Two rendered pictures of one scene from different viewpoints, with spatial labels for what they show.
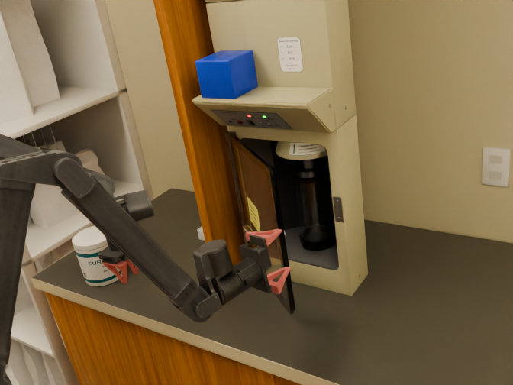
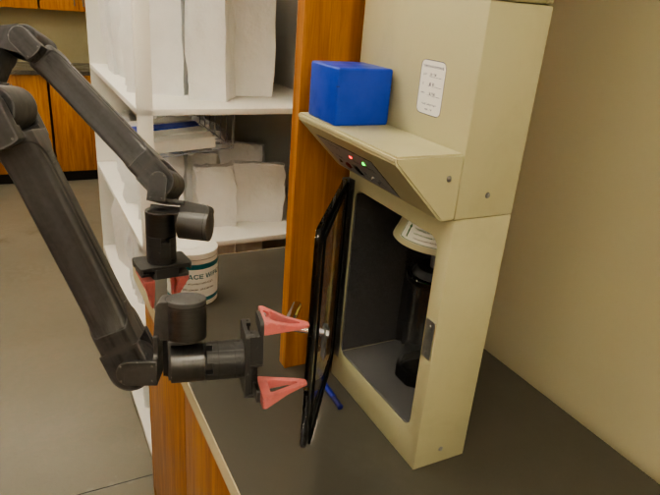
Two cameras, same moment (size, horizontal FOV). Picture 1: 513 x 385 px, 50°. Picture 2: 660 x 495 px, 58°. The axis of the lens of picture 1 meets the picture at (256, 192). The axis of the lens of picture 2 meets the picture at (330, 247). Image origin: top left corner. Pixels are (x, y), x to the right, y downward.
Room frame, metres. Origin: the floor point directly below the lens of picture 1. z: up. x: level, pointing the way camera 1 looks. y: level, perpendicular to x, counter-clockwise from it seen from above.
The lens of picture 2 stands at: (0.38, -0.38, 1.69)
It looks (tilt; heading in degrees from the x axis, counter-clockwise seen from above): 22 degrees down; 24
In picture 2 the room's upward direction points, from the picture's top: 5 degrees clockwise
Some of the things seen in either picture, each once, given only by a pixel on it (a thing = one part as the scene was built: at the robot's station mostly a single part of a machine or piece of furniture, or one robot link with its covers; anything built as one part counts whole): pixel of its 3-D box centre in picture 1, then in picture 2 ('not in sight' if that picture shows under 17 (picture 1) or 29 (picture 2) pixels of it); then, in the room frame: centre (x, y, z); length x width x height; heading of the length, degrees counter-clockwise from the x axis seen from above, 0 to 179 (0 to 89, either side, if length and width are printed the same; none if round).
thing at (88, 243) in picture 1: (99, 254); (192, 270); (1.52, 0.52, 1.02); 0.13 x 0.13 x 0.15
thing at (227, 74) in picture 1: (227, 74); (349, 92); (1.31, 0.02, 1.56); 0.10 x 0.10 x 0.09; 53
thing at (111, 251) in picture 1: (118, 238); (161, 250); (1.22, 0.36, 1.21); 0.10 x 0.07 x 0.07; 147
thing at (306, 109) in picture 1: (262, 114); (368, 161); (1.26, -0.04, 1.46); 0.32 x 0.11 x 0.10; 53
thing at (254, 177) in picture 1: (259, 221); (325, 305); (1.24, 0.00, 1.19); 0.30 x 0.01 x 0.40; 16
